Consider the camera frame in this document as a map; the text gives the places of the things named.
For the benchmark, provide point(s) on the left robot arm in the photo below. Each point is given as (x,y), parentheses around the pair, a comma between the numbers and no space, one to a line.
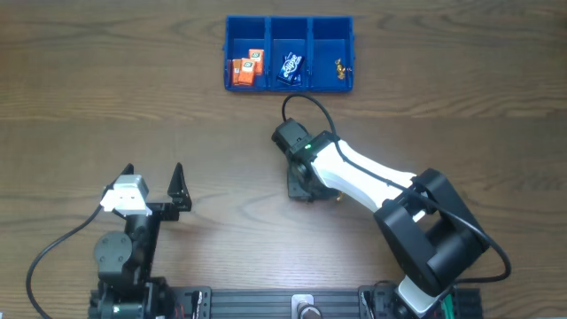
(142,248)

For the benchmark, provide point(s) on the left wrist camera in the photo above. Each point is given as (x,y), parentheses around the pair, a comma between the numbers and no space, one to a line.
(128,195)

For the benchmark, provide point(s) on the orange candy box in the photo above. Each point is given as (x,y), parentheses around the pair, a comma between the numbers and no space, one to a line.
(235,74)
(247,72)
(256,59)

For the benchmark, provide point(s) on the blue candy pack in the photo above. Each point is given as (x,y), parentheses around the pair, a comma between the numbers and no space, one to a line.
(291,67)

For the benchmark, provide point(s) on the blue tray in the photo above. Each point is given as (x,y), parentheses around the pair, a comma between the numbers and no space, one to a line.
(288,31)

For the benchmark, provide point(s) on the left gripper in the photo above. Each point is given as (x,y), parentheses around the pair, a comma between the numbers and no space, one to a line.
(165,212)

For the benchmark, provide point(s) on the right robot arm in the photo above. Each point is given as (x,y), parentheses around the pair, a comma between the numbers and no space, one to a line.
(354,168)

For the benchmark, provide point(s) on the mounting rail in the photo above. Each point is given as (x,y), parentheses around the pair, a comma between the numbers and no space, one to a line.
(252,303)

